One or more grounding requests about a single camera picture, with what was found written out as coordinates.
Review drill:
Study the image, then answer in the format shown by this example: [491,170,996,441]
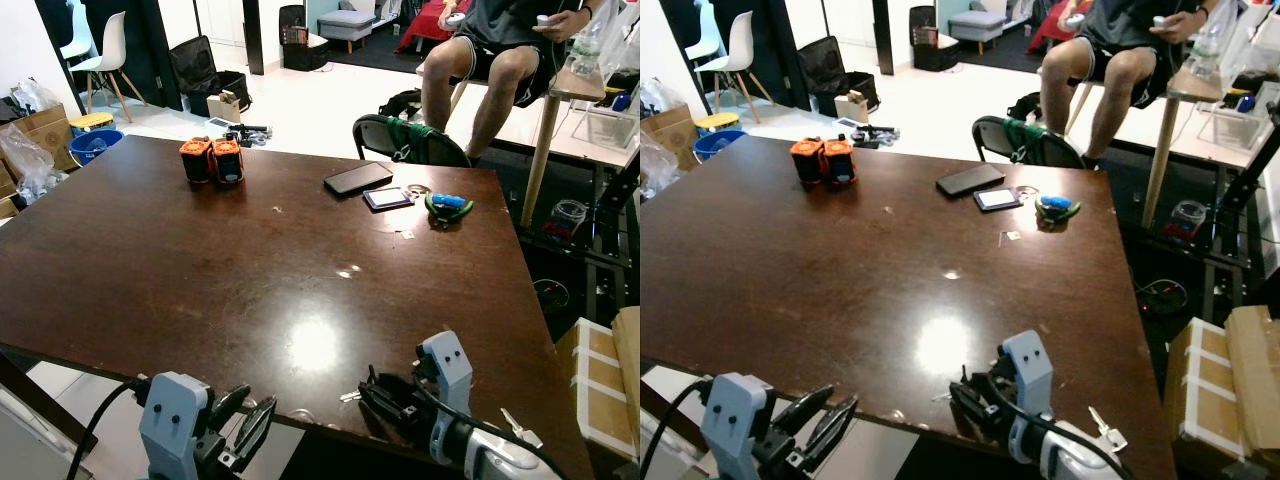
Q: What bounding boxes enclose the brown cardboard box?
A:
[0,103,73,171]
[640,103,701,161]

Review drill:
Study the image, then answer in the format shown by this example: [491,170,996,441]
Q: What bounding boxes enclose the seated person in black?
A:
[1038,0,1226,166]
[418,0,613,161]

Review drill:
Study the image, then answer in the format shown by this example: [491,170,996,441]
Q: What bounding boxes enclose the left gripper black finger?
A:
[778,384,834,431]
[238,397,279,463]
[808,395,861,463]
[212,384,253,427]

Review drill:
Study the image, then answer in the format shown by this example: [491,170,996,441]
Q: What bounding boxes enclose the black suitcase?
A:
[798,35,881,113]
[168,35,251,116]

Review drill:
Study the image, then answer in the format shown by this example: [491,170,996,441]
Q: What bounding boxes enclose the clear plastic bag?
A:
[640,78,686,113]
[0,120,56,201]
[640,130,681,199]
[10,78,61,113]

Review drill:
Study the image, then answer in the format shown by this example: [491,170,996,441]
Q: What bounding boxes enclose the white plastic chair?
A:
[60,10,146,123]
[697,10,781,123]

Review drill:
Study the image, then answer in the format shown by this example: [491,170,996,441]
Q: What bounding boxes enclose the black floor bag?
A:
[1005,90,1046,123]
[378,88,426,121]

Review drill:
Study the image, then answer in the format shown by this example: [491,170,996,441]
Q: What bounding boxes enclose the black metal rack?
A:
[1200,100,1280,321]
[560,150,641,321]

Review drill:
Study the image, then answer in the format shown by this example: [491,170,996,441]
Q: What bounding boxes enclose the glass jar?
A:
[1165,198,1209,246]
[550,198,589,241]

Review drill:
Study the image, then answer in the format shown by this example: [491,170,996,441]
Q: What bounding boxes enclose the black chair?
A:
[972,115,1086,169]
[352,113,471,168]

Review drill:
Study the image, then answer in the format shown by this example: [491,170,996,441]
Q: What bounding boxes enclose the wooden side table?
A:
[520,60,611,229]
[1142,65,1231,229]

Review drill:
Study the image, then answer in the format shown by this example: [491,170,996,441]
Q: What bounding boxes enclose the plain cardboard box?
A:
[1225,305,1280,466]
[610,305,641,441]

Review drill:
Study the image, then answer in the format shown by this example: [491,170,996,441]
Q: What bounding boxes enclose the black smartphone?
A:
[936,163,1007,198]
[323,161,394,197]

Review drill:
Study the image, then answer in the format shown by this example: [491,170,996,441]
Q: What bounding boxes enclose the clear water bottle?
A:
[1190,10,1229,81]
[568,10,606,79]

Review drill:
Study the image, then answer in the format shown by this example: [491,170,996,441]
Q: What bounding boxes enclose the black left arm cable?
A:
[67,375,151,480]
[640,378,713,480]

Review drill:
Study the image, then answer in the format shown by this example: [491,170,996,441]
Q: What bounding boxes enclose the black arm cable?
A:
[640,378,713,480]
[412,378,568,479]
[998,380,1138,480]
[67,375,151,480]

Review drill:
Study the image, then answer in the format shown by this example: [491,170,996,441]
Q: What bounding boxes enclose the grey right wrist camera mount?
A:
[415,331,474,421]
[997,330,1054,441]

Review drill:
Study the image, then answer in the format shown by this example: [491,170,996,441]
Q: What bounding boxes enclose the blue plastic bucket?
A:
[68,128,126,166]
[693,128,749,163]

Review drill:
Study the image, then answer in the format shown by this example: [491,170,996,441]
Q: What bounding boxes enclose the green cloth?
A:
[385,118,431,161]
[1005,118,1051,161]

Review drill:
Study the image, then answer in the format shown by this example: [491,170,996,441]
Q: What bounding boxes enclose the grey ottoman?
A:
[945,8,1006,53]
[317,8,378,53]

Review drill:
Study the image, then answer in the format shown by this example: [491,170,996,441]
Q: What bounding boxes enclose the white taped cardboard box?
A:
[555,315,626,461]
[1165,315,1246,471]

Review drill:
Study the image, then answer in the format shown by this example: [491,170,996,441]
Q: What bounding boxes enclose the orange black battery pack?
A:
[790,137,825,185]
[180,137,213,185]
[822,137,857,187]
[210,137,245,187]

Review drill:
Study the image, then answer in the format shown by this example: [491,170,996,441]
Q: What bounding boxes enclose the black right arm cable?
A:
[412,378,568,479]
[998,380,1138,480]

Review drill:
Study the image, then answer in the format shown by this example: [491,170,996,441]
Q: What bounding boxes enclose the red cloth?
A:
[1025,0,1076,53]
[395,0,451,53]

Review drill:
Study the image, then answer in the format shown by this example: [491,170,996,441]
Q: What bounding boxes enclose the black basket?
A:
[908,5,961,71]
[278,5,331,71]

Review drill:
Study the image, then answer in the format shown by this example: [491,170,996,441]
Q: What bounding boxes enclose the person's left hand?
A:
[535,10,591,41]
[1152,10,1211,43]

